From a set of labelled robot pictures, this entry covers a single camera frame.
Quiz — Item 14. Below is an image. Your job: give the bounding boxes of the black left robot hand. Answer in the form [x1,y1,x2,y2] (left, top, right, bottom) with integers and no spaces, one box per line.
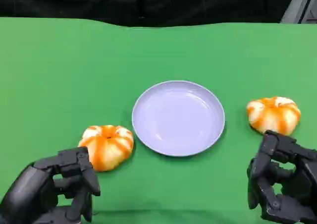
[0,146,101,224]

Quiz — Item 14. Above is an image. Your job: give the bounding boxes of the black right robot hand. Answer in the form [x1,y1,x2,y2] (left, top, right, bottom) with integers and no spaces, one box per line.
[247,130,317,224]

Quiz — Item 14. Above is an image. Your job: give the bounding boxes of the orange and white bread roll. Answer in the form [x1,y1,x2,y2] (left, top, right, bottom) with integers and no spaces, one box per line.
[78,125,135,172]
[246,96,302,136]

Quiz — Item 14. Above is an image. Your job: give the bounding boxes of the lilac plate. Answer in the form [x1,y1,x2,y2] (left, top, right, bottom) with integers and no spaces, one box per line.
[131,80,226,157]

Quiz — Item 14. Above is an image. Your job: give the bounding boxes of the green cloth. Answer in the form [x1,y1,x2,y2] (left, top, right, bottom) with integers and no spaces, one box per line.
[0,16,317,224]

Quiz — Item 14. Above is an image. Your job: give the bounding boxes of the black backdrop curtain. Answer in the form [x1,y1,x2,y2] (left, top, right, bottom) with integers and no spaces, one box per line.
[0,0,298,28]

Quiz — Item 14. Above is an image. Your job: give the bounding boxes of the grey metal frame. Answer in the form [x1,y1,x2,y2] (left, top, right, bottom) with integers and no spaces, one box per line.
[281,0,317,24]

